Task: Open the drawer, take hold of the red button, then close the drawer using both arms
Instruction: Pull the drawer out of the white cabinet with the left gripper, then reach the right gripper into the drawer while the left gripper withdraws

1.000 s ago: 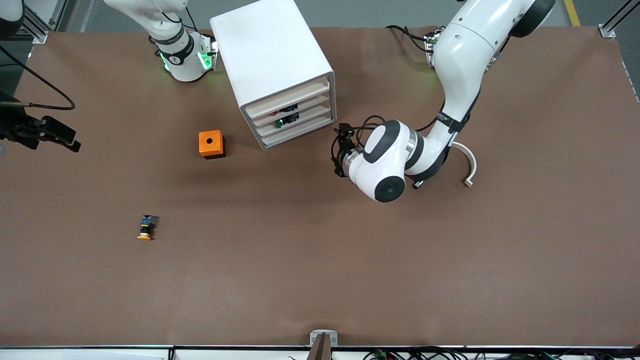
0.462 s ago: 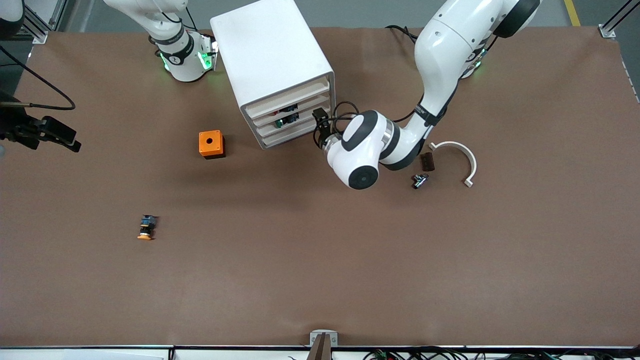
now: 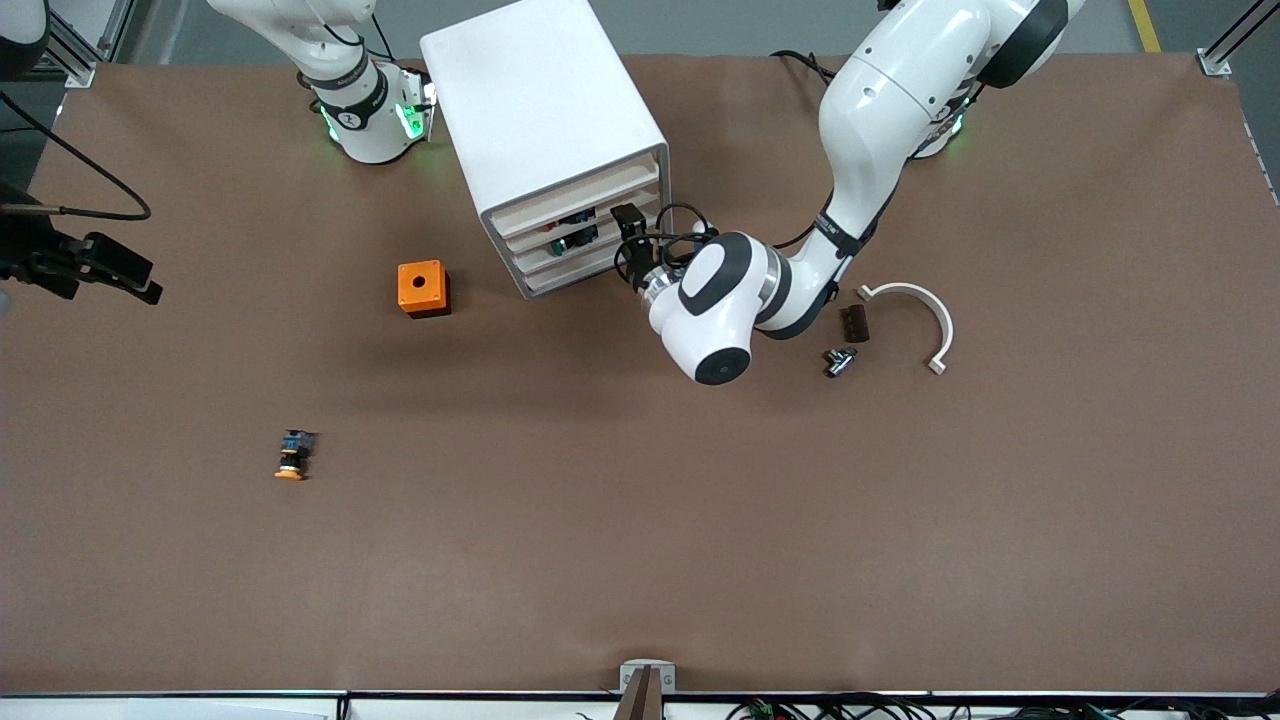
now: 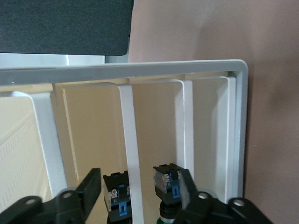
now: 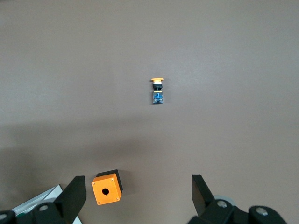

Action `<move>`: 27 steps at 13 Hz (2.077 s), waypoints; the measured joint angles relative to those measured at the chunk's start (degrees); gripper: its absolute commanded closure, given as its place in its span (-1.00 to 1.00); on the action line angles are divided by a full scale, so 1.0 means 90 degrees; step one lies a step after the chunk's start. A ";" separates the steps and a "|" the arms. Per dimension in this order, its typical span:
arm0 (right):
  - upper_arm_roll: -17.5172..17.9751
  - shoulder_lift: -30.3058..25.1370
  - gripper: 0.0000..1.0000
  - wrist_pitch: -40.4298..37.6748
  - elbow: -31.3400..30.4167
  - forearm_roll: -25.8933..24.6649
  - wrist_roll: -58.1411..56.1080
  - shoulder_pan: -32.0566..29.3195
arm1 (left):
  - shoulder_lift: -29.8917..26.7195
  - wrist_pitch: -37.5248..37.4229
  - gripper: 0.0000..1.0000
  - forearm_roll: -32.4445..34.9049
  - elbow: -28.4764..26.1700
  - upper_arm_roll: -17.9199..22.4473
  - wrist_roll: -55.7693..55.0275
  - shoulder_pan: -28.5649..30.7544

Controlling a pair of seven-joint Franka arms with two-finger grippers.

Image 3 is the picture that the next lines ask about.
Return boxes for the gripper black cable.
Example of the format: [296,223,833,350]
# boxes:
[645,203,821,269]
[0,90,153,221]

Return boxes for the grey bracket with brown post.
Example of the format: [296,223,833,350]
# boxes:
[614,660,677,720]

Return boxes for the orange box with hole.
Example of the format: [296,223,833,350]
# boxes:
[397,260,452,319]

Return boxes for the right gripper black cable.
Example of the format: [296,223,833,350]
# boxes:
[0,90,153,221]

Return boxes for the yellow push button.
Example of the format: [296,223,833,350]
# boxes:
[274,429,317,482]

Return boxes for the aluminium frame profile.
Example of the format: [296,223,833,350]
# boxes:
[50,0,136,89]
[1198,0,1280,77]

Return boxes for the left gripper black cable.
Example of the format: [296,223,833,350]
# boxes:
[645,203,821,269]

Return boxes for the white table edge strip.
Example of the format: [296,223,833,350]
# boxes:
[0,690,1280,720]

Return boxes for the left arm base black cable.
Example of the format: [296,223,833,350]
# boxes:
[770,50,839,86]

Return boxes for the white curved plastic arc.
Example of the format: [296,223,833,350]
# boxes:
[857,282,955,376]

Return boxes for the brown paper table cover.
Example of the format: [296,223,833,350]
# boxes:
[0,50,1280,696]

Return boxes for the right arm base connector panel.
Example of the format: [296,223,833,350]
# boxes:
[398,65,439,141]

